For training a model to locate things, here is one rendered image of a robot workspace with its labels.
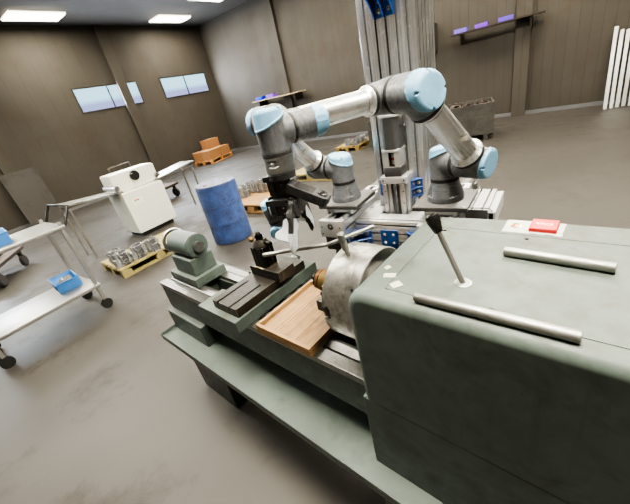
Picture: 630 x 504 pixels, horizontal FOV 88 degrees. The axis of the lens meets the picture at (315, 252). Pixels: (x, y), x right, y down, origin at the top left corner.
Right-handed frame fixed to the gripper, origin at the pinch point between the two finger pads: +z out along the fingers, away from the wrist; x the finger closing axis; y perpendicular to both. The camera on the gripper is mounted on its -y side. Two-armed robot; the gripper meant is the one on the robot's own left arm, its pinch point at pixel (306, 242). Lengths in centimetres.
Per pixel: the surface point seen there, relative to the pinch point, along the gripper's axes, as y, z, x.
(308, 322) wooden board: 16, 44, -17
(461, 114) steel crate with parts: -66, 66, -711
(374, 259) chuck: -16.3, 10.8, -8.5
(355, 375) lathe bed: -7.8, 46.7, 3.8
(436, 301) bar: -34.2, 6.1, 17.5
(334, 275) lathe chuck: -4.8, 13.3, -3.6
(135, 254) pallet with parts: 363, 108, -207
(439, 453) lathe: -33, 55, 19
